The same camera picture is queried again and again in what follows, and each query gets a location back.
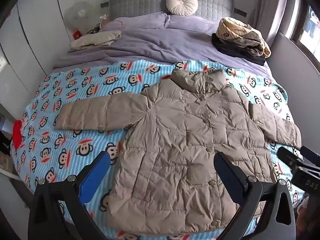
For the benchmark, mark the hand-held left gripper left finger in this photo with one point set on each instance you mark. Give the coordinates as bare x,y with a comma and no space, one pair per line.
96,171

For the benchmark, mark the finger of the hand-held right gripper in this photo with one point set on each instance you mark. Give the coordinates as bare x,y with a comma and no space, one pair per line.
287,156
310,153

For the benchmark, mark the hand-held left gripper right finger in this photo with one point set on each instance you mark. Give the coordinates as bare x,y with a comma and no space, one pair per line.
230,177

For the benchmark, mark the beige puffer jacket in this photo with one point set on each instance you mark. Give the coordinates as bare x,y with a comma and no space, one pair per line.
180,140

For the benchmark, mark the black folded clothes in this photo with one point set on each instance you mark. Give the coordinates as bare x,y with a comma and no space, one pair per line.
230,48

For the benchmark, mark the blue monkey print blanket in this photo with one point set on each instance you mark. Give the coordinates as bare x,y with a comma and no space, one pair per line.
82,87

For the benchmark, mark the red cloth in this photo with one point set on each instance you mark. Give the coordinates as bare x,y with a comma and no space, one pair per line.
17,133

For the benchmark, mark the cream folded jacket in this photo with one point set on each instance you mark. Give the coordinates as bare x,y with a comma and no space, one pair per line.
97,38

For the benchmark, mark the beige striped garment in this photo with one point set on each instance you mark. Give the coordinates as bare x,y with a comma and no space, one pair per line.
237,32

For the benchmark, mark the red packet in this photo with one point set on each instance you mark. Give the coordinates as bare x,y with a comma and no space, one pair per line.
77,35

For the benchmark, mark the purple duvet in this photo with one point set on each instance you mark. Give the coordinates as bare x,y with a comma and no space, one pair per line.
155,45

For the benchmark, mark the grey curtain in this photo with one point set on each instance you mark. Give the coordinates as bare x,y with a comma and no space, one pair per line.
271,7

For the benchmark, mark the white wardrobe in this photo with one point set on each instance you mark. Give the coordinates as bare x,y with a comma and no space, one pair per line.
32,35

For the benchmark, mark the white standing fan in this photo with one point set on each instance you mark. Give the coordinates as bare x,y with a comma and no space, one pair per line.
78,15

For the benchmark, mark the purple pillow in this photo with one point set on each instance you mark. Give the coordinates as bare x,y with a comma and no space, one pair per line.
195,22
145,20

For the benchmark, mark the grey quilted headboard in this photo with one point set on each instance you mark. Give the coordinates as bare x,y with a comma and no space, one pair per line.
140,0

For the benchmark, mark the round cream cushion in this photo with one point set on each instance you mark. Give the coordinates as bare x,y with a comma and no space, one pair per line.
181,2

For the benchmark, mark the wall switch panel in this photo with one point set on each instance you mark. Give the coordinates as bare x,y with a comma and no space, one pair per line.
104,4
240,11

